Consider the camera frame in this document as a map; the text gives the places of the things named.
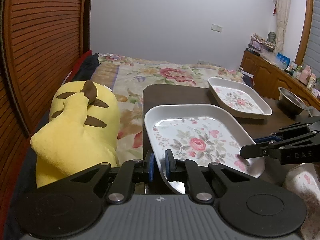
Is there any yellow plush toy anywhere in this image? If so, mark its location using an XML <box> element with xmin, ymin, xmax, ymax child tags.
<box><xmin>30</xmin><ymin>80</ymin><xmax>120</xmax><ymax>187</ymax></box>

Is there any pink thermos bottle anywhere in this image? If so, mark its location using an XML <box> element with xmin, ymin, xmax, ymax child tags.
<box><xmin>299</xmin><ymin>65</ymin><xmax>312</xmax><ymax>85</ymax></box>

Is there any floral square plate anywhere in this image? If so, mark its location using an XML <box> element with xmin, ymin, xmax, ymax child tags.
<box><xmin>208</xmin><ymin>77</ymin><xmax>273</xmax><ymax>120</ymax></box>
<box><xmin>283</xmin><ymin>163</ymin><xmax>319</xmax><ymax>239</ymax></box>
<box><xmin>144</xmin><ymin>104</ymin><xmax>265</xmax><ymax>194</ymax></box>

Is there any wooden sideboard cabinet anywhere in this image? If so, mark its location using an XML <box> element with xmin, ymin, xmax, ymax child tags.
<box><xmin>240</xmin><ymin>50</ymin><xmax>319</xmax><ymax>109</ymax></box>

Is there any beige curtain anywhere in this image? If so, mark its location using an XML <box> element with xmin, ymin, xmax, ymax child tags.
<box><xmin>274</xmin><ymin>0</ymin><xmax>291</xmax><ymax>55</ymax></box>

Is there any blue white box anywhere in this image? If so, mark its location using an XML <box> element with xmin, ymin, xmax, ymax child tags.
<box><xmin>276</xmin><ymin>53</ymin><xmax>291</xmax><ymax>68</ymax></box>

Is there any small steel bowl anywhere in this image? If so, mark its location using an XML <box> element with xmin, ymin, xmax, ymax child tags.
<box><xmin>278</xmin><ymin>87</ymin><xmax>308</xmax><ymax>119</ymax></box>

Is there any floral bed quilt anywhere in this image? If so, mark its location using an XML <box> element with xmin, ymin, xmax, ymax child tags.
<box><xmin>91</xmin><ymin>54</ymin><xmax>243</xmax><ymax>163</ymax></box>

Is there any white wall switch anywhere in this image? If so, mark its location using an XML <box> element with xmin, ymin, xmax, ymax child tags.
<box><xmin>211</xmin><ymin>24</ymin><xmax>222</xmax><ymax>33</ymax></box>

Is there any stack of folded fabrics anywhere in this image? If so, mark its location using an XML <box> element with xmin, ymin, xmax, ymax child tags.
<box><xmin>248</xmin><ymin>34</ymin><xmax>276</xmax><ymax>53</ymax></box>

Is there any large steel bowl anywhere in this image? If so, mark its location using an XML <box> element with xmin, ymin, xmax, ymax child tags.
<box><xmin>306</xmin><ymin>106</ymin><xmax>320</xmax><ymax>117</ymax></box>

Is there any grey window blind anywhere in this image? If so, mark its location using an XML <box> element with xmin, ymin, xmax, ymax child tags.
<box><xmin>303</xmin><ymin>0</ymin><xmax>320</xmax><ymax>77</ymax></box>

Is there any wooden louvered wardrobe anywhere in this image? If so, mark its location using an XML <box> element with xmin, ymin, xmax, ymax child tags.
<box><xmin>0</xmin><ymin>0</ymin><xmax>94</xmax><ymax>205</ymax></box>

